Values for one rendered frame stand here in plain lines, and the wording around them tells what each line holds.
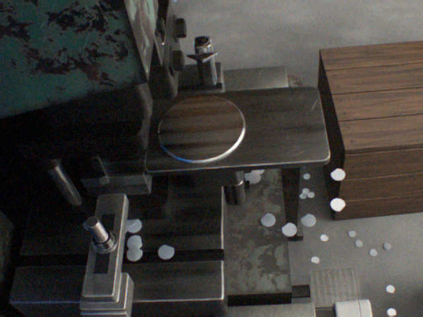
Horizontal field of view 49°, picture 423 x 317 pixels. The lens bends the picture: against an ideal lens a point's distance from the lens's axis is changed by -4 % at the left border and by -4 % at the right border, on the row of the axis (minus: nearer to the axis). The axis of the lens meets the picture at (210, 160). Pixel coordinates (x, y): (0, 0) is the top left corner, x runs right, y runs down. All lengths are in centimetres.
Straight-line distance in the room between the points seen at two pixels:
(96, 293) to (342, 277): 76
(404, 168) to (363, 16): 101
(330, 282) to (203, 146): 67
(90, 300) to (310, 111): 39
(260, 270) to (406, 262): 81
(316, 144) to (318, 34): 144
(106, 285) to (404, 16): 185
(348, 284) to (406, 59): 66
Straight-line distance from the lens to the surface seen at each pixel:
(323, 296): 122
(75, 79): 36
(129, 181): 67
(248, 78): 95
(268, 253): 72
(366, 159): 126
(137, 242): 69
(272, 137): 67
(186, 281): 65
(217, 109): 70
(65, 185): 67
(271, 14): 218
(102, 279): 62
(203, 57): 78
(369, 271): 144
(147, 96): 56
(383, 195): 142
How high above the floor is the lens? 130
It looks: 53 degrees down
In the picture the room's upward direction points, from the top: 11 degrees counter-clockwise
